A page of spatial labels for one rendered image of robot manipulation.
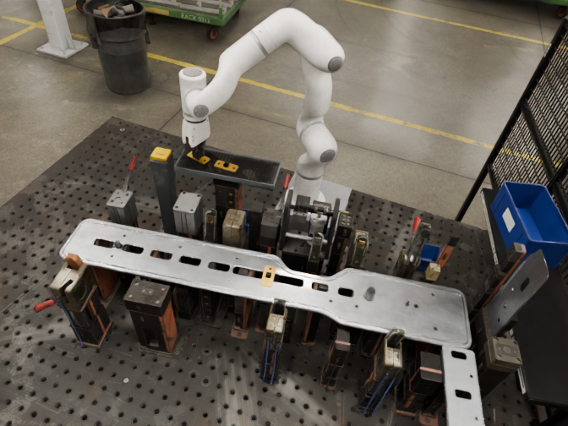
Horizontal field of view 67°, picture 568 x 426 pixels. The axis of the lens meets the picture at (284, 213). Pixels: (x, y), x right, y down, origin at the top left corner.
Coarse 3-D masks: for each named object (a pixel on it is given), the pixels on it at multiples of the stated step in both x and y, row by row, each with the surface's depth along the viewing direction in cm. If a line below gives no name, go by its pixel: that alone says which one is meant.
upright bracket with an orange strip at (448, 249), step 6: (450, 240) 137; (456, 240) 136; (444, 246) 141; (450, 246) 139; (444, 252) 141; (450, 252) 140; (438, 258) 145; (444, 258) 144; (438, 264) 146; (444, 264) 145
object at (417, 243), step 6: (420, 222) 136; (420, 228) 136; (426, 228) 137; (420, 234) 134; (426, 234) 133; (414, 240) 139; (420, 240) 140; (414, 246) 140; (420, 246) 141; (408, 252) 144; (414, 252) 143; (420, 252) 141; (408, 258) 144; (414, 258) 146; (414, 264) 145
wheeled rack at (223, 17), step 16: (80, 0) 494; (144, 0) 478; (160, 0) 474; (176, 0) 486; (192, 0) 490; (208, 0) 485; (224, 0) 498; (240, 0) 503; (176, 16) 470; (192, 16) 465; (208, 16) 464; (224, 16) 467; (208, 32) 473
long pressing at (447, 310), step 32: (96, 224) 153; (64, 256) 142; (96, 256) 143; (128, 256) 144; (192, 256) 146; (224, 256) 147; (256, 256) 148; (224, 288) 139; (256, 288) 139; (288, 288) 140; (352, 288) 142; (384, 288) 144; (416, 288) 145; (448, 288) 145; (352, 320) 134; (384, 320) 135; (416, 320) 136; (448, 320) 137
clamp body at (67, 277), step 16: (64, 272) 130; (80, 272) 131; (64, 288) 129; (80, 288) 132; (64, 304) 132; (80, 304) 134; (96, 304) 145; (80, 320) 142; (96, 320) 147; (80, 336) 149; (96, 336) 149
